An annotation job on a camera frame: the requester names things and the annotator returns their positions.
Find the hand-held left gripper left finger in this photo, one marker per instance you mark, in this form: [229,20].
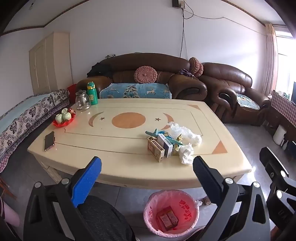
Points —
[86,180]

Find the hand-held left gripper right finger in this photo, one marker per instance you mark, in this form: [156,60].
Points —
[204,176]

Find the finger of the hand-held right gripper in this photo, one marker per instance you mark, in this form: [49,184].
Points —
[272,162]

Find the white tissue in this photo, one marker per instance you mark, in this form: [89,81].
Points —
[186,154]

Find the pink lined trash bin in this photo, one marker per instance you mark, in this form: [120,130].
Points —
[185,208]

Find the yellow wrapper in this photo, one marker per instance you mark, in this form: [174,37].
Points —
[177,149]

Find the clear plastic bag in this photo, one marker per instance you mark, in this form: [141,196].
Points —
[185,134]

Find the white medicine box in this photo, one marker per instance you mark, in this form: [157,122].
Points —
[165,147]

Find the gold cardboard box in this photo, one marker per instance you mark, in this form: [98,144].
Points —
[155,149]

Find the small white bottle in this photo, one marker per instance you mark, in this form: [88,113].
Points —
[285,145]

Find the small cardboard box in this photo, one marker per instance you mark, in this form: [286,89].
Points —
[207,201]

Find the cream coffee table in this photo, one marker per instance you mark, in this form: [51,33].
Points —
[115,148]

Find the orange cardboard box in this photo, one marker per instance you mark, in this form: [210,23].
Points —
[173,215]
[163,221]

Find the smartphone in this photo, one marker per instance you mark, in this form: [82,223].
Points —
[49,141]

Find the table with checkered cloth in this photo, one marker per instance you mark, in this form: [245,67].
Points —
[282,106]

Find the red tray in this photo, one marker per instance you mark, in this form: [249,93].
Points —
[60,124]

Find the blue armchair seat cover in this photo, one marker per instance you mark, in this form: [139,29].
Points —
[247,100]

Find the green tea cup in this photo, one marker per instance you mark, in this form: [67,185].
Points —
[64,110]
[58,118]
[67,116]

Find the black monitor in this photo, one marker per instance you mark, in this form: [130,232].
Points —
[294,92]

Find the glass pitcher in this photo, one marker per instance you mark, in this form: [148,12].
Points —
[82,102]

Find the brown wooden stick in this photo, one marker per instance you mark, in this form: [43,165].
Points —
[8,188]

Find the pink cylindrical object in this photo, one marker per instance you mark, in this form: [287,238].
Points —
[9,215]

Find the green water bottle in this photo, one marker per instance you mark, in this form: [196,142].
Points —
[92,95]

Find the bed with floral cover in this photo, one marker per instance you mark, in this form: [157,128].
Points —
[23,120]

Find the red bag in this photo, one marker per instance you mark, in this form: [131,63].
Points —
[72,90]

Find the window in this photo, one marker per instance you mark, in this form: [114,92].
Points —
[285,69]

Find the brown leather armchair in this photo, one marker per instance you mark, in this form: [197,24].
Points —
[226,76]

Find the blue printed sofa seat cover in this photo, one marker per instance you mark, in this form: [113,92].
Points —
[138,90]

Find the pink curtain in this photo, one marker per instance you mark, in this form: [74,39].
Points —
[270,58]

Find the pink round knitted cushion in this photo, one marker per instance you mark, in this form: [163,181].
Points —
[195,66]
[145,74]

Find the dark clothing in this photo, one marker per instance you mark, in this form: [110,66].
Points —
[99,69]

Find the cream wardrobe cabinet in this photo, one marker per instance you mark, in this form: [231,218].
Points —
[46,64]

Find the small grey object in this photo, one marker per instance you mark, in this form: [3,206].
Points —
[110,56]

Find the brown leather sofa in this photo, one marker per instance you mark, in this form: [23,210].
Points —
[150,60]

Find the wall outlet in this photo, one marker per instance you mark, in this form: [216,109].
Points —
[182,4]

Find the black wall adapter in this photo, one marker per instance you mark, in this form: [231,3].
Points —
[175,3]

